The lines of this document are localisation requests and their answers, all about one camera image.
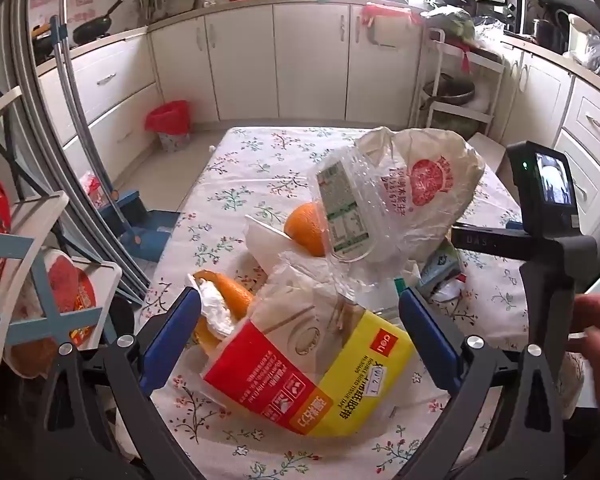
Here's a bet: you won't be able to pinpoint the white tissue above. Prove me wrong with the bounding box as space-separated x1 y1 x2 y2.
197 280 237 339

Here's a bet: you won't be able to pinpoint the orange peel piece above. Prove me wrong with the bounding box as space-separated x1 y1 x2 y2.
188 270 253 356

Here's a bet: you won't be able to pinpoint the red yellow glove box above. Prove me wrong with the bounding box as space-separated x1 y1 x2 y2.
202 304 415 438

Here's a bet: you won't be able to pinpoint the white printed plastic bag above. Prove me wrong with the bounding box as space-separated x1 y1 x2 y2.
355 127 486 263

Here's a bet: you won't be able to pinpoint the whole orange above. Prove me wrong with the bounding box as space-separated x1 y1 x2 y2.
284 203 325 257

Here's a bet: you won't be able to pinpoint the blue green milk carton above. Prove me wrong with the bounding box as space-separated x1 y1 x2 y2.
417 249 460 299

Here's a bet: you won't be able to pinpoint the white tiered kitchen cart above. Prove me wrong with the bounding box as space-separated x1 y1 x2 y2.
411 28 505 139

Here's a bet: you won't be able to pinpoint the red lined trash bin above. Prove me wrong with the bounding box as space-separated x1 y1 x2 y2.
145 100 190 152

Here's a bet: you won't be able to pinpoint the blue dustpan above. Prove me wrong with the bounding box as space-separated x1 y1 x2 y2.
98 190 180 262

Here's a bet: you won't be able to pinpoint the white drawer cabinet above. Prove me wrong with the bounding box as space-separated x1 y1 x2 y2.
549 77 600 241

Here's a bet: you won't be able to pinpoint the white blue folding chair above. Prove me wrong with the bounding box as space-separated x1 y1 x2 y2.
0 84 124 369

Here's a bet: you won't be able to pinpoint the floral tablecloth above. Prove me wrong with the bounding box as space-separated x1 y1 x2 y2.
114 126 586 480

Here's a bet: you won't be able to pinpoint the black wok on cart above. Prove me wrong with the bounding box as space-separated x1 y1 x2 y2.
422 73 476 106

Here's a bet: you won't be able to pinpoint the green vegetables on cart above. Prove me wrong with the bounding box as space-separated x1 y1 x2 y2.
422 6 476 42

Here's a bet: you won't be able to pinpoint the black microwave oven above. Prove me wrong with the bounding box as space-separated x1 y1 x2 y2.
475 0 524 32

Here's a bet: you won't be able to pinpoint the red cloth on cabinet door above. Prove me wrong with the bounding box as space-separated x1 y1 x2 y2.
361 2 422 28

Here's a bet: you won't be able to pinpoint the white base cabinets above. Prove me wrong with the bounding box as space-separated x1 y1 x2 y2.
71 2 422 179

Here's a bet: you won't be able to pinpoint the black frying pan on stove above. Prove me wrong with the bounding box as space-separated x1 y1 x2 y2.
72 0 124 46

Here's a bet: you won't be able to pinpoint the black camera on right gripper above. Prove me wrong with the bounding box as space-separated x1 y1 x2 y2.
506 141 581 238

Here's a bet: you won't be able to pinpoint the mop handle pole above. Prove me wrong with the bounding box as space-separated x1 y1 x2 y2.
54 0 144 246

